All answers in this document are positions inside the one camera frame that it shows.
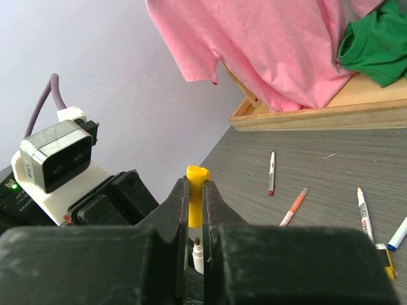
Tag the white pen yellow end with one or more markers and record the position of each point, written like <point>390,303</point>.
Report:
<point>198,255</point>

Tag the white marker orange tip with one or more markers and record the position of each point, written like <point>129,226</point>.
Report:
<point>365,219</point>

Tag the green cloth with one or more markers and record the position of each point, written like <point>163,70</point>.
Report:
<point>375,45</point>

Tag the wooden rack base tray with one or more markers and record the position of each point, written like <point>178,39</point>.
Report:
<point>360,104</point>

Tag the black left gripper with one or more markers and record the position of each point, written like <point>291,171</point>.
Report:
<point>121,199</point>

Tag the orange highlighter pen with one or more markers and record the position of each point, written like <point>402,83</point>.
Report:
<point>289,215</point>

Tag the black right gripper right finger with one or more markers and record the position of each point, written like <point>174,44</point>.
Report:
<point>216,214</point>

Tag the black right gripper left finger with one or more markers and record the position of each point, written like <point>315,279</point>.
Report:
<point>164,258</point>

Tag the pink shirt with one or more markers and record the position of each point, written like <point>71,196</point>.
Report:
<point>285,52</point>

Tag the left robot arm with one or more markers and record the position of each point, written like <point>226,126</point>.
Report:
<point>17,207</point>

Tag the yellow pen cap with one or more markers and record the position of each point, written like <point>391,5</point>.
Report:
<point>196,176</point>

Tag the yellow black eraser cap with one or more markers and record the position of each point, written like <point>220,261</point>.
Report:
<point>386,258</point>

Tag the white pen purple end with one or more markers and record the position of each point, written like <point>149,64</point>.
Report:
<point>271,174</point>

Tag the white marker blue end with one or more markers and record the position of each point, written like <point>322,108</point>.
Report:
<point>398,236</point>

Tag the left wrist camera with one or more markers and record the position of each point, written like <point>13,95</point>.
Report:
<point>54,166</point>

